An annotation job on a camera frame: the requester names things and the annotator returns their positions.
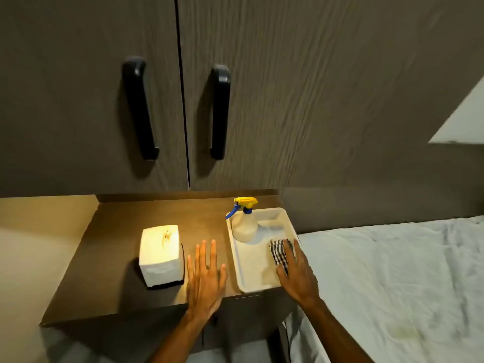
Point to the person's right hand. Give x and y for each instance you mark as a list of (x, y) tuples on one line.
[(298, 279)]

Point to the person's left hand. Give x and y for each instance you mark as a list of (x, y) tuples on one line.
[(204, 283)]

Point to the black white striped cloth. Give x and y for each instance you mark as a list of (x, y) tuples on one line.
[(278, 251)]

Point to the white tissue box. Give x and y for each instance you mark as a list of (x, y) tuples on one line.
[(159, 253)]

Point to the person's left forearm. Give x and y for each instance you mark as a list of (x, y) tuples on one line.
[(181, 340)]

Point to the person's right forearm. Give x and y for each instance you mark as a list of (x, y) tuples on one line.
[(336, 336)]

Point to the white plastic tray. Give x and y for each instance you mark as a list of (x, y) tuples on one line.
[(251, 264)]

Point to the spray bottle with yellow nozzle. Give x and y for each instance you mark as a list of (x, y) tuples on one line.
[(244, 226)]

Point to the brown wooden nightstand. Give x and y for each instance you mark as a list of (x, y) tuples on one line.
[(113, 268)]

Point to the bed with white sheet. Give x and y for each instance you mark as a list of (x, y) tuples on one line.
[(397, 291)]

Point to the brown wooden headboard panel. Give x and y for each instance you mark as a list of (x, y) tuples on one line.
[(378, 196)]

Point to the wide brown wooden cabinet door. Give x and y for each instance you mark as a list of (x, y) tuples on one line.
[(302, 90)]

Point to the narrow brown wooden cabinet door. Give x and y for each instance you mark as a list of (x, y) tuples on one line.
[(68, 109)]

